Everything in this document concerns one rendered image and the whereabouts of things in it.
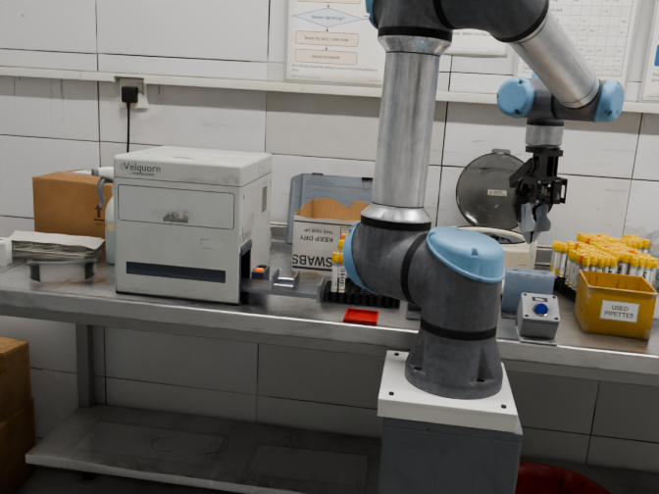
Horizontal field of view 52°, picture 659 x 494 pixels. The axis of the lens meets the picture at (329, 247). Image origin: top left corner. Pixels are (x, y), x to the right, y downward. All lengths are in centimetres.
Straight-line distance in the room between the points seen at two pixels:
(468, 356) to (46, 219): 131
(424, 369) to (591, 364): 47
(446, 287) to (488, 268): 7
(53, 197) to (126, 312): 57
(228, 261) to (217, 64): 80
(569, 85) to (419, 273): 43
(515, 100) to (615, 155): 72
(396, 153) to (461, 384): 36
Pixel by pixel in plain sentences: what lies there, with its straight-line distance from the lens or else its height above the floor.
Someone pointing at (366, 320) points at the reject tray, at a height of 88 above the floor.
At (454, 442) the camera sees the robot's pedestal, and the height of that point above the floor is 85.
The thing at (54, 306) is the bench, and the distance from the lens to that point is 156.
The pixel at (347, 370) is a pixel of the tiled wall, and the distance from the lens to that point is 214.
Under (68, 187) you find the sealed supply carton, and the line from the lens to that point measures 192.
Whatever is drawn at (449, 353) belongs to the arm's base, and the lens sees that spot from 101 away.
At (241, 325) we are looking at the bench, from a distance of 140.
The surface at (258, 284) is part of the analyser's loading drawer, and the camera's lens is 145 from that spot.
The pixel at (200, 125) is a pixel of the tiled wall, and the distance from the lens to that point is 206.
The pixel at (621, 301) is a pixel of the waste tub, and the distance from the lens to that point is 147.
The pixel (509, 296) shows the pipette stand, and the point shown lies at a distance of 149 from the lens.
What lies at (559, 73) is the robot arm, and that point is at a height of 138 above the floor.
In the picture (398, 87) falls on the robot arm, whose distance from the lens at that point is 105.
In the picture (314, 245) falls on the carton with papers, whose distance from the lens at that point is 167.
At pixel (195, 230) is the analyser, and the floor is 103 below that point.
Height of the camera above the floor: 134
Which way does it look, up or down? 13 degrees down
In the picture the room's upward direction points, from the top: 3 degrees clockwise
